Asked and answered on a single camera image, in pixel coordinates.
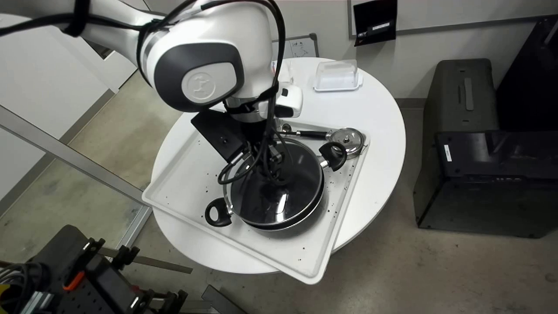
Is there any black wall sign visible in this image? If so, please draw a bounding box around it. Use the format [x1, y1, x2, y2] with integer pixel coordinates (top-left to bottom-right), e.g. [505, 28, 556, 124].
[352, 0, 399, 47]

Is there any clear plastic container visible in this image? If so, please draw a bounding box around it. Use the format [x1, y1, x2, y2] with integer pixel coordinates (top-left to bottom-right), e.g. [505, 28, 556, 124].
[312, 59, 364, 94]

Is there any white rectangular tray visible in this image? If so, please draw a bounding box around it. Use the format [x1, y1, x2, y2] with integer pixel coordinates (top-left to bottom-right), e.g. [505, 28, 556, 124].
[141, 119, 371, 286]

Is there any white wall plate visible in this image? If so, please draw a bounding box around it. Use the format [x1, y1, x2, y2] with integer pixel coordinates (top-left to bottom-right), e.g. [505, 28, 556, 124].
[284, 31, 320, 61]

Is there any black pot with two handles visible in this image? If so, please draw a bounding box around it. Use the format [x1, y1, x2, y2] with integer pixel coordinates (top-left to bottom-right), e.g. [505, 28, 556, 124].
[203, 136, 348, 234]

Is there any black equipment case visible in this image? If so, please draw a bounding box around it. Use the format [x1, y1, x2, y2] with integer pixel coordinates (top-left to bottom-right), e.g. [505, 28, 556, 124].
[413, 58, 558, 241]

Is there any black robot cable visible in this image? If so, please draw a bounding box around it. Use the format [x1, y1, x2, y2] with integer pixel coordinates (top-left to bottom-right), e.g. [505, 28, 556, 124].
[216, 0, 289, 188]

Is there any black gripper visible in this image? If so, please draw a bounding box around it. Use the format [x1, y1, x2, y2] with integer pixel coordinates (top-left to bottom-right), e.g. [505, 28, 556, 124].
[242, 119, 287, 185]

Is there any clear glass lid black knob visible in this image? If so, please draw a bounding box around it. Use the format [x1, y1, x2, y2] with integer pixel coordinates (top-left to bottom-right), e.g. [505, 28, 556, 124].
[228, 136, 326, 229]

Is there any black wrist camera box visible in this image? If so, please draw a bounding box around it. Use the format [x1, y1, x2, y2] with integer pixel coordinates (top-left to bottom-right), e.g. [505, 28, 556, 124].
[190, 108, 251, 164]

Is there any steel measuring cup black handle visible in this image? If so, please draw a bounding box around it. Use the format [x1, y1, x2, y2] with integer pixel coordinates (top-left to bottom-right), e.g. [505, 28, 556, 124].
[280, 122, 367, 157]

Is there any black equipment cart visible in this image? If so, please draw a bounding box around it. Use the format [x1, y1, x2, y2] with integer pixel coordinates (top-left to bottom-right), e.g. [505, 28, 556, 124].
[0, 225, 190, 314]

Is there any aluminium frame bar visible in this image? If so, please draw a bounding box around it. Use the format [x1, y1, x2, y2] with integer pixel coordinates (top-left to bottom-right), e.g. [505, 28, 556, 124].
[0, 103, 193, 276]

